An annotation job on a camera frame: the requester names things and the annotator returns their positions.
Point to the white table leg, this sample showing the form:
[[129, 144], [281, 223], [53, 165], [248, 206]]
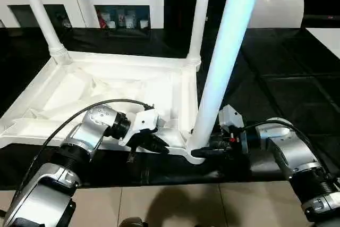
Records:
[[228, 51], [200, 11], [42, 19]]

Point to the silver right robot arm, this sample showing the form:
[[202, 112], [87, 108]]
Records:
[[292, 150]]

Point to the dark robot left foot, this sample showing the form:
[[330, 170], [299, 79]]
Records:
[[132, 222]]

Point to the small white cup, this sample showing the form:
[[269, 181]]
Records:
[[143, 23], [111, 24]]

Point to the white jar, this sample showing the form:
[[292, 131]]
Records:
[[130, 21]]

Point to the red packet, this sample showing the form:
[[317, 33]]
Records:
[[102, 21]]

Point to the black cabinet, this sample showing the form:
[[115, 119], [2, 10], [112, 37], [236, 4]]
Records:
[[178, 3]]

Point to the white chair back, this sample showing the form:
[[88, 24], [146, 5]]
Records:
[[279, 9]]

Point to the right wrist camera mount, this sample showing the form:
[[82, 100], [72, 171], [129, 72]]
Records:
[[231, 116]]

